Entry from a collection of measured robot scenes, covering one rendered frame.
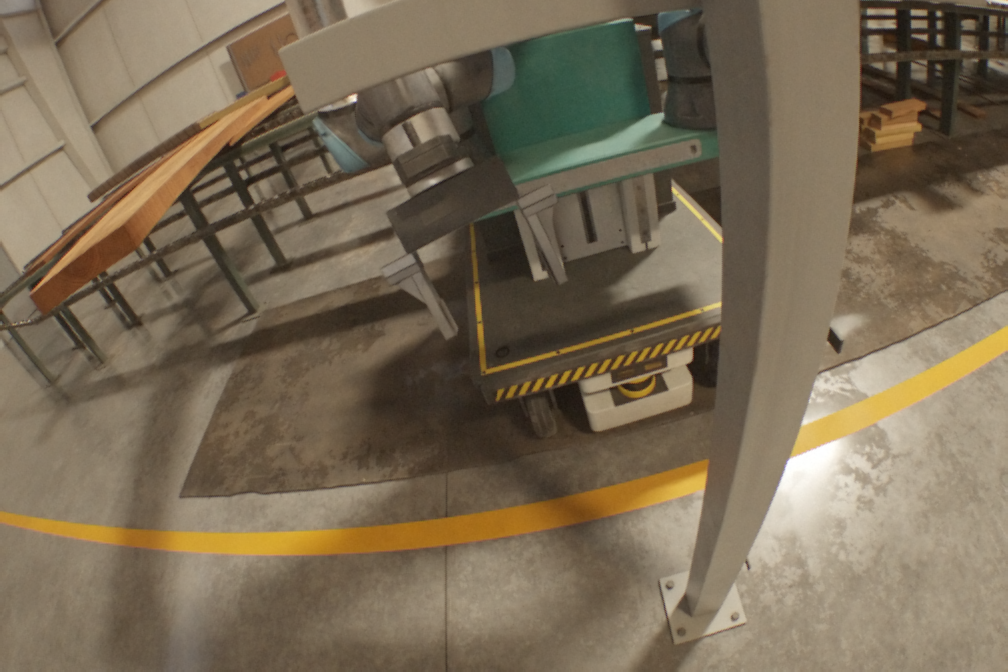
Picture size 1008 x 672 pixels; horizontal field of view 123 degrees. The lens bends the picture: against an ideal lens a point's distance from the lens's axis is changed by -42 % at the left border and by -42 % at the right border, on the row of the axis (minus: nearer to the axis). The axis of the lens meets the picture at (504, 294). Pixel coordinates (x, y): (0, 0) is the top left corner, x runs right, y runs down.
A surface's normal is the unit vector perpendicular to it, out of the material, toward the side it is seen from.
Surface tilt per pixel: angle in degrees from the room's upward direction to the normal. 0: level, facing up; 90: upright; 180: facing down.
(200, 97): 89
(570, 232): 90
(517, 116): 90
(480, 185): 66
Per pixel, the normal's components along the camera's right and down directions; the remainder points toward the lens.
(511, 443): -0.27, -0.77
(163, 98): 0.03, 0.54
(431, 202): 0.04, 0.20
